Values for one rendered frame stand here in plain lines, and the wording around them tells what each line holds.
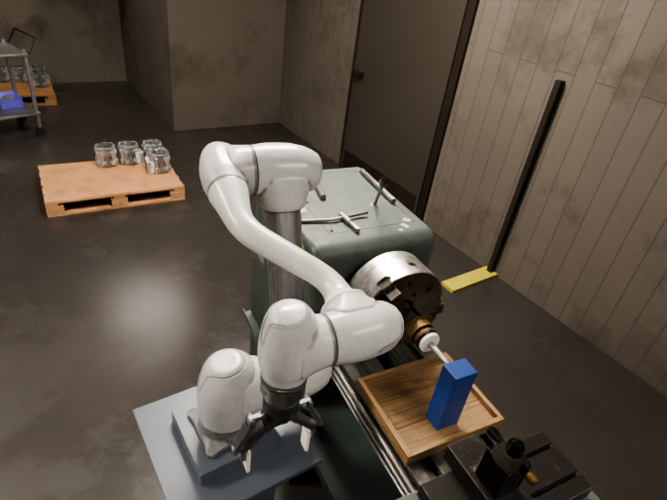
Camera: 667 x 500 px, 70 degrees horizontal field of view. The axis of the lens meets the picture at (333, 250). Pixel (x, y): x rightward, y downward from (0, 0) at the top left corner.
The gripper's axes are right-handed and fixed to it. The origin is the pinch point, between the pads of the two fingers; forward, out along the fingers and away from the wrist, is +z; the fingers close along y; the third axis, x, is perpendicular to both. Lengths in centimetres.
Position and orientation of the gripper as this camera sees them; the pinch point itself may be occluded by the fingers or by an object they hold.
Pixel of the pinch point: (276, 452)
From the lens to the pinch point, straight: 115.1
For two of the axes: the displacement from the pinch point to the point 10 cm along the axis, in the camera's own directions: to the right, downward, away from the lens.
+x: 4.4, 5.4, -7.2
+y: -8.9, 1.5, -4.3
